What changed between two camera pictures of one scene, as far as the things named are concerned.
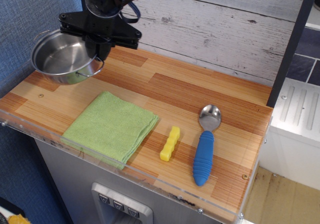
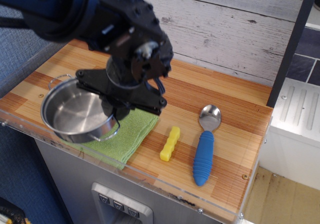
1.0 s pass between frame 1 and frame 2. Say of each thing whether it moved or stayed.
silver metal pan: moved
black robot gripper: moved
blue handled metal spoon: stayed
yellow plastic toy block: stayed
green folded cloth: stayed
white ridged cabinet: stayed
